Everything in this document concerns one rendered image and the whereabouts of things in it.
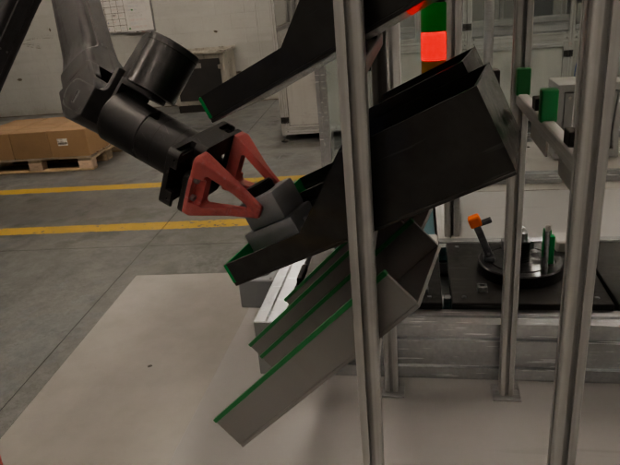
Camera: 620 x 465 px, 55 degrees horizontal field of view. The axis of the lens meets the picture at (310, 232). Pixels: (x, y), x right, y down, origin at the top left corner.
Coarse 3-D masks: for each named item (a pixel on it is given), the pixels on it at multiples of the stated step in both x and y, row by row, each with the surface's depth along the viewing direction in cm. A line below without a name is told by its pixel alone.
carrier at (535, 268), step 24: (504, 240) 107; (528, 240) 101; (552, 240) 98; (456, 264) 107; (480, 264) 102; (528, 264) 101; (552, 264) 100; (456, 288) 99; (528, 288) 97; (552, 288) 96; (600, 288) 95
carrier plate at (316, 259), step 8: (320, 256) 115; (312, 264) 112; (432, 272) 105; (432, 280) 102; (440, 280) 102; (432, 288) 100; (440, 288) 100; (424, 296) 97; (432, 296) 97; (440, 296) 97; (424, 304) 96; (432, 304) 95; (440, 304) 95
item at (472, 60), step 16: (448, 64) 70; (464, 64) 58; (480, 64) 67; (416, 80) 72; (432, 80) 59; (448, 80) 58; (384, 96) 74; (400, 96) 60; (416, 96) 60; (384, 112) 62; (304, 176) 82; (320, 176) 81; (304, 192) 68
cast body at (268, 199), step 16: (256, 192) 59; (272, 192) 58; (288, 192) 60; (272, 208) 58; (288, 208) 59; (304, 208) 60; (256, 224) 60; (272, 224) 59; (288, 224) 58; (256, 240) 61; (272, 240) 60
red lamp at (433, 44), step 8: (424, 32) 108; (432, 32) 107; (440, 32) 106; (424, 40) 108; (432, 40) 107; (440, 40) 107; (424, 48) 108; (432, 48) 107; (440, 48) 107; (424, 56) 109; (432, 56) 108; (440, 56) 108
